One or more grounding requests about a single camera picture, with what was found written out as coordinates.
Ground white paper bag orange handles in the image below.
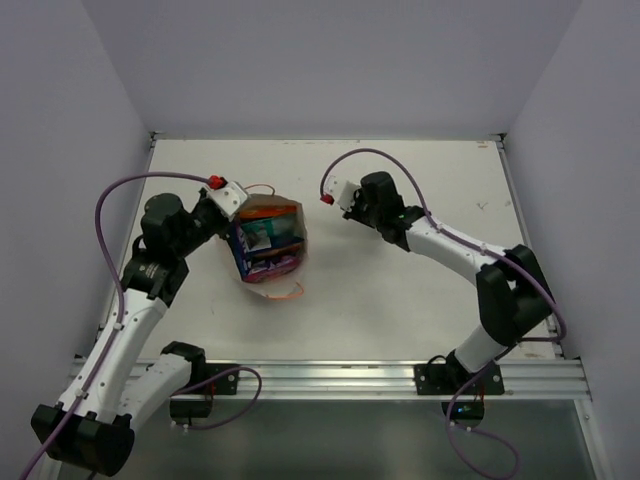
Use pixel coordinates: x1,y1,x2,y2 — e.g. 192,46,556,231
215,183,308,300

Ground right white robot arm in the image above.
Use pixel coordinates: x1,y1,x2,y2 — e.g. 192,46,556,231
325,171,552,393

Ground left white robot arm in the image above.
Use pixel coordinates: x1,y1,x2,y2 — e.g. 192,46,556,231
31,186,249,477

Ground green snack packet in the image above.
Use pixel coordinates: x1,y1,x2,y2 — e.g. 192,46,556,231
241,214,301,251

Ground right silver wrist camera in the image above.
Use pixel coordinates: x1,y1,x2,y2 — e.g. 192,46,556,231
320,175,360,212

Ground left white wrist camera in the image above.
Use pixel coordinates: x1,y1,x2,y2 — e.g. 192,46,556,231
205,176,249,220

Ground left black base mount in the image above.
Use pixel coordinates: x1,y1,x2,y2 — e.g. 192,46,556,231
169,363,238,424

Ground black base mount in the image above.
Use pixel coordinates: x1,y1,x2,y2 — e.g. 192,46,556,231
413,355,506,427
169,363,238,424

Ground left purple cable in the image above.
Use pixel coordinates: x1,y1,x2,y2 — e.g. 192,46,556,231
19,172,222,480

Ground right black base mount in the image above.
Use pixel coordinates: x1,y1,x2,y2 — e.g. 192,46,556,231
413,355,506,427

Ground aluminium front rail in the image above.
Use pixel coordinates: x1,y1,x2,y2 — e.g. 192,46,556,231
237,359,591,401

